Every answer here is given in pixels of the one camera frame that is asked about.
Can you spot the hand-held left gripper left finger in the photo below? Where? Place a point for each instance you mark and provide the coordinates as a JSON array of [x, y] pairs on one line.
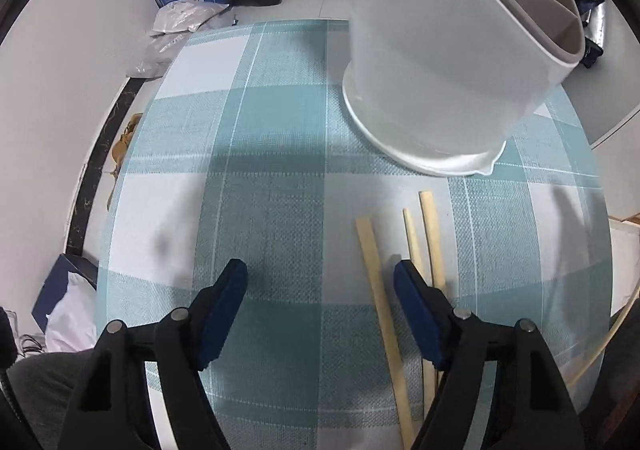
[[225, 315]]

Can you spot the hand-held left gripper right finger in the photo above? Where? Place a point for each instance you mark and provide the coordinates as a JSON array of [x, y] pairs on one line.
[[417, 315]]

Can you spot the light bamboo chopstick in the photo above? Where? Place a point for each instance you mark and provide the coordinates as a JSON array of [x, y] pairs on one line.
[[434, 240], [382, 310], [412, 240]]

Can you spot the grey divided utensil holder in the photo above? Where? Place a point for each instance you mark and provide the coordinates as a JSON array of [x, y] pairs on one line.
[[425, 54]]

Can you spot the white bag in box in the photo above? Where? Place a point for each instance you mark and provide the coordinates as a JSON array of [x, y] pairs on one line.
[[75, 315]]

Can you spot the teal checked tablecloth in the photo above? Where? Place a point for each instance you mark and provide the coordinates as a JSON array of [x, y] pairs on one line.
[[280, 154]]

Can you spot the dark blue open box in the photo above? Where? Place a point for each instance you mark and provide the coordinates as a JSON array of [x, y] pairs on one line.
[[50, 290]]

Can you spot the thin cream rod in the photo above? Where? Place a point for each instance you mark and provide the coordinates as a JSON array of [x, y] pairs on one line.
[[607, 335]]

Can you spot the person's grey trouser leg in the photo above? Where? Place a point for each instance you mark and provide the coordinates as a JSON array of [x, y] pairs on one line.
[[45, 390]]

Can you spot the tan crumpled object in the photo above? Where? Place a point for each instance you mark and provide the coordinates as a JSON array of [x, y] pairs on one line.
[[125, 142]]

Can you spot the white plastic bag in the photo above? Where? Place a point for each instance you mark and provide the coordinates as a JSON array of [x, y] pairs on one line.
[[160, 54], [192, 14]]

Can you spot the silver folded umbrella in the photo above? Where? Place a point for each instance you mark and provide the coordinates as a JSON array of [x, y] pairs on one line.
[[592, 14]]

